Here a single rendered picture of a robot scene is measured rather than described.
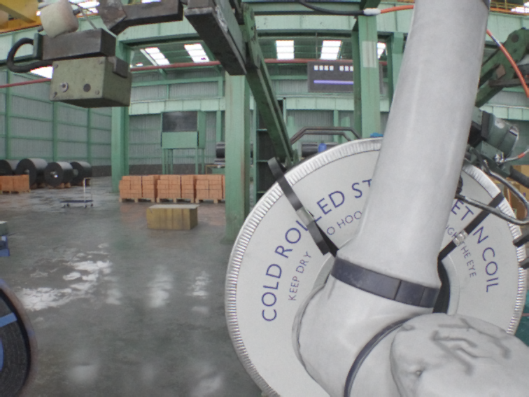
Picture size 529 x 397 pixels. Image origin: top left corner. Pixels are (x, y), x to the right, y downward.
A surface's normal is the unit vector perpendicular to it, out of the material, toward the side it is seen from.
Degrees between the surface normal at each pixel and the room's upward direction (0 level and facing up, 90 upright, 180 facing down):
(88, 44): 90
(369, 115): 90
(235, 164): 90
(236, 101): 90
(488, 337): 11
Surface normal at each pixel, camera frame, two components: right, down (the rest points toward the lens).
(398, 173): -0.67, -0.23
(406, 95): -0.80, -0.26
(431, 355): -0.07, -0.97
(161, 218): -0.07, 0.10
